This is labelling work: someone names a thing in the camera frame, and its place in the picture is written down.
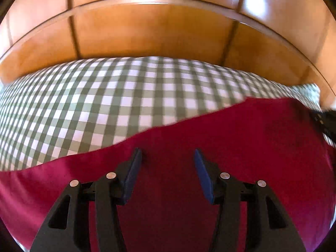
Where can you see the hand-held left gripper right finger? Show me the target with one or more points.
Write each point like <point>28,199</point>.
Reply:
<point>203,174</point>

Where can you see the green white checkered bed sheet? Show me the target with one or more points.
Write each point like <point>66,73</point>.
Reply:
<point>110,102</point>

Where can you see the checkered pillow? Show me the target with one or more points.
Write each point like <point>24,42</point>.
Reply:
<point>311,94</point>

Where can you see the magenta red garment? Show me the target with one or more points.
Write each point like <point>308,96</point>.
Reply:
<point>170,136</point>

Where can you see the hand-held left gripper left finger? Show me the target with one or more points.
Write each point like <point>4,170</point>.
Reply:
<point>131,174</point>

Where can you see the wooden panelled headboard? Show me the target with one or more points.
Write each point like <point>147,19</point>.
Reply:
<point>157,29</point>

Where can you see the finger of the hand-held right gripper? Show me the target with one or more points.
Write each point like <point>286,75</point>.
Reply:
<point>323,122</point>

